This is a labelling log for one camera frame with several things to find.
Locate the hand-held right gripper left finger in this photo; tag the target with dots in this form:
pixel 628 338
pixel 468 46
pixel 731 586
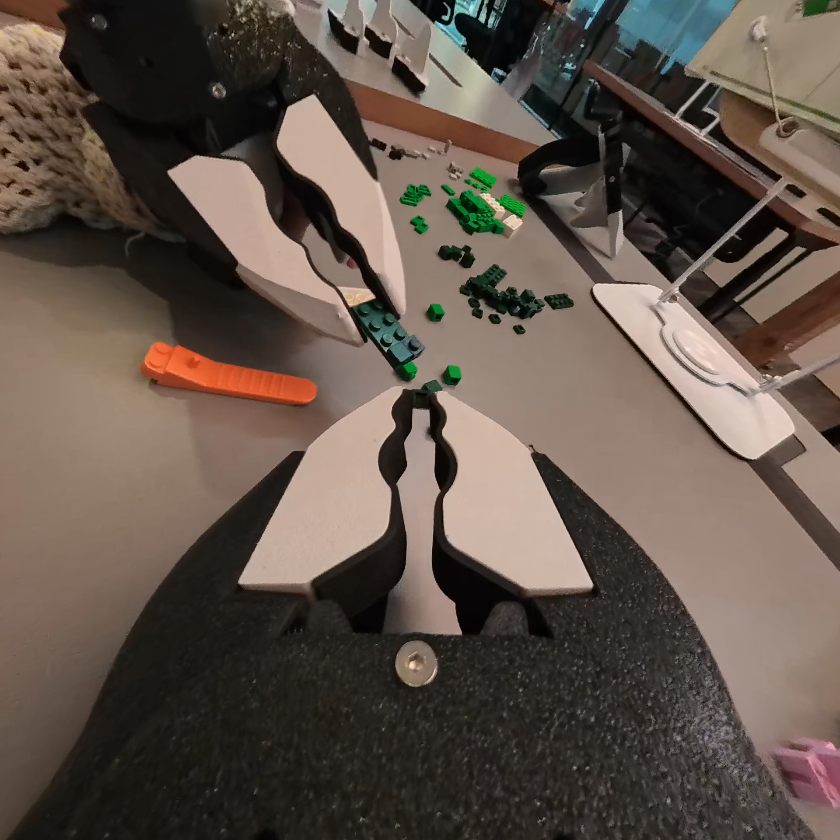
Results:
pixel 328 505

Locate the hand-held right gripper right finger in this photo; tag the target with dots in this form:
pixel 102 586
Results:
pixel 512 512

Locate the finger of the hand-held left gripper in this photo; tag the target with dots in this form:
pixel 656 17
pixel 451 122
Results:
pixel 269 243
pixel 344 184

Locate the dark green lego brick stack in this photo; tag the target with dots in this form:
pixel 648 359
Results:
pixel 387 335

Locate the small dark green lego piece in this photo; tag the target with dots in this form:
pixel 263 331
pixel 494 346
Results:
pixel 425 390

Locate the person's left forearm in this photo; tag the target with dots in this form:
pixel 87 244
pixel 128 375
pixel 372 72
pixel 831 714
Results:
pixel 53 131

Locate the small black lego pieces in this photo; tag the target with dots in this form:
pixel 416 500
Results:
pixel 391 148

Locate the small grey lego pieces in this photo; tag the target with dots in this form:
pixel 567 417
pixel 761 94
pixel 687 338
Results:
pixel 440 155

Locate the pile of bright green lego pieces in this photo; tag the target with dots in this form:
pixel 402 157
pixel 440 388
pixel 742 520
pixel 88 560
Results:
pixel 473 204

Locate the small bright green lego cube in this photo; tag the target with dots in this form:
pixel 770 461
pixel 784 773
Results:
pixel 453 374
pixel 408 370
pixel 435 311

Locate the scattered dark green lego pieces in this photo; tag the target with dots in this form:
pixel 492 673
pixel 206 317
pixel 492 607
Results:
pixel 505 295

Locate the lego instruction booklet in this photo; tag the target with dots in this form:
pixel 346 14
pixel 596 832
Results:
pixel 775 59

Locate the orange brick separator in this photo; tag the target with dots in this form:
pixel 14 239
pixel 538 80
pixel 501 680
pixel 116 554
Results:
pixel 223 377

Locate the white round-cornered base plate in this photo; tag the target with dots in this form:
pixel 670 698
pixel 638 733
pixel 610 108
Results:
pixel 702 361

